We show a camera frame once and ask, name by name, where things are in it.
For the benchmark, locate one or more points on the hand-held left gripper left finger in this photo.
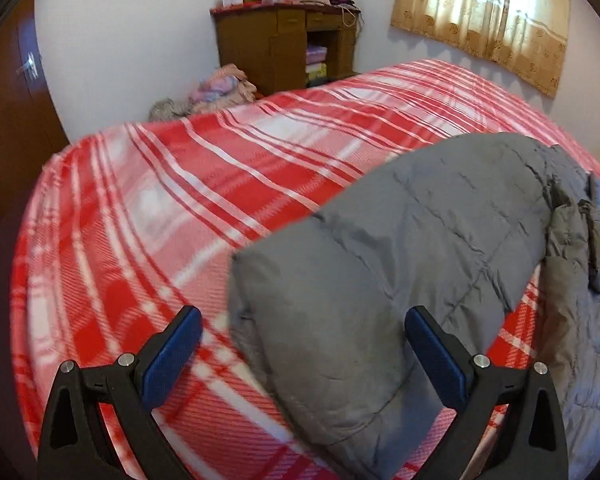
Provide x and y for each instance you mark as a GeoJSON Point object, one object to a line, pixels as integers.
{"type": "Point", "coordinates": [172, 355]}

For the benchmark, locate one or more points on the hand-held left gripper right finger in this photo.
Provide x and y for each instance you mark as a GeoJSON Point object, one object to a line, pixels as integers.
{"type": "Point", "coordinates": [437, 355]}

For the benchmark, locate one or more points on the grey down jacket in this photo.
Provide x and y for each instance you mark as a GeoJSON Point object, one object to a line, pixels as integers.
{"type": "Point", "coordinates": [380, 260]}

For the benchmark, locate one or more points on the pink clothes pile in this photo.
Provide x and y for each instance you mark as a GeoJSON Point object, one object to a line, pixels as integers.
{"type": "Point", "coordinates": [225, 87]}

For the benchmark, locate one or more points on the red plaid bed blanket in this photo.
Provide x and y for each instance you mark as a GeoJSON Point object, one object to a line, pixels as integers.
{"type": "Point", "coordinates": [180, 200]}

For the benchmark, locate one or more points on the grey knitted cloth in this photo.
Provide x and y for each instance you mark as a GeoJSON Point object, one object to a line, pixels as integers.
{"type": "Point", "coordinates": [170, 108]}

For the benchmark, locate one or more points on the brown wooden door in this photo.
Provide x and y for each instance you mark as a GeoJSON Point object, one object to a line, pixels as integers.
{"type": "Point", "coordinates": [10, 110]}

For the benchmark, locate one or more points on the yellow green storage box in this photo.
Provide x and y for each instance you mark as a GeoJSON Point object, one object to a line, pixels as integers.
{"type": "Point", "coordinates": [316, 74]}

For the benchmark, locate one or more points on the brown wooden desk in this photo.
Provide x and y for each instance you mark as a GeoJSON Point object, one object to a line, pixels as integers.
{"type": "Point", "coordinates": [245, 45]}

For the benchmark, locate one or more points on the beige patterned curtain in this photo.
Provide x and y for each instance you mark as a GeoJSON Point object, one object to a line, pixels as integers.
{"type": "Point", "coordinates": [480, 10]}

